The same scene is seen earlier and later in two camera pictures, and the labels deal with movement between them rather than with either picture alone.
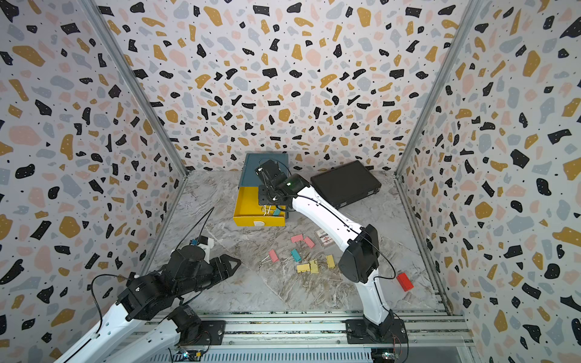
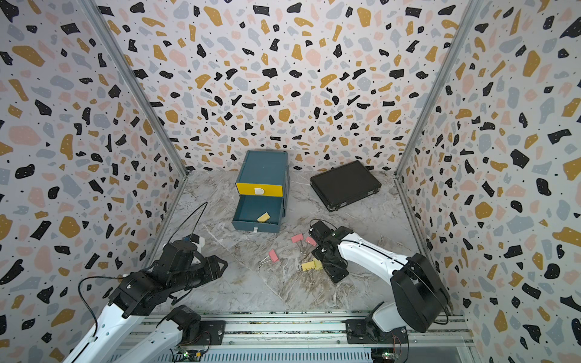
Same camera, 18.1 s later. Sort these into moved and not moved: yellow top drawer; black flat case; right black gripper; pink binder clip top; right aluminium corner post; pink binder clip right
Moved: yellow top drawer; right black gripper
Not moved: pink binder clip top; pink binder clip right; black flat case; right aluminium corner post
